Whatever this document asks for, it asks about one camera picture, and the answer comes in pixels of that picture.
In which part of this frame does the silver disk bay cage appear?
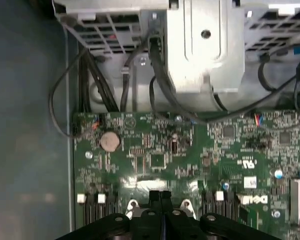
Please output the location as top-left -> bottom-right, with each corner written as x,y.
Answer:
149,0 -> 300,111

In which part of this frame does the silver perforated drive cage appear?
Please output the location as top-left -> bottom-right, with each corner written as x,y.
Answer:
53,0 -> 151,55

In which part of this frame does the RAM slot with white clips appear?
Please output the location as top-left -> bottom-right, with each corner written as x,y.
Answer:
76,192 -> 88,230
96,192 -> 107,222
214,191 -> 226,221

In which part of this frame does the black wire bundle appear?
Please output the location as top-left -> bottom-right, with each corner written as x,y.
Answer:
78,48 -> 121,113

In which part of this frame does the RAM slot with black clips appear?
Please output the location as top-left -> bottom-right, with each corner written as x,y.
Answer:
106,193 -> 119,217
202,191 -> 215,216
86,193 -> 98,226
224,191 -> 237,226

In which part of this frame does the black curved wire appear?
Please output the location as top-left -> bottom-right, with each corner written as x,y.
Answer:
257,56 -> 300,92

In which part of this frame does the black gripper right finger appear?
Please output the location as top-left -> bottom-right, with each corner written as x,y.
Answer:
162,191 -> 276,240

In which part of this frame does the thin black looping wire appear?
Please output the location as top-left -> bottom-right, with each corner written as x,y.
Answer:
48,47 -> 91,139

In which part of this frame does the thick black wire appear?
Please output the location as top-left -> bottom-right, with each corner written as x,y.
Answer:
147,33 -> 210,125

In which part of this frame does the black open PC case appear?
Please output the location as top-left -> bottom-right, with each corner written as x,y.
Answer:
0,0 -> 300,240

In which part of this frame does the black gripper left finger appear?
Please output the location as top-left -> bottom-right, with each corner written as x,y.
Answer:
62,190 -> 164,240

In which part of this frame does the green motherboard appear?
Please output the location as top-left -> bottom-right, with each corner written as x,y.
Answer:
72,109 -> 300,240

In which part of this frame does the round coin battery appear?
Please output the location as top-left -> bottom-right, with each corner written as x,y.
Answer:
99,131 -> 121,152

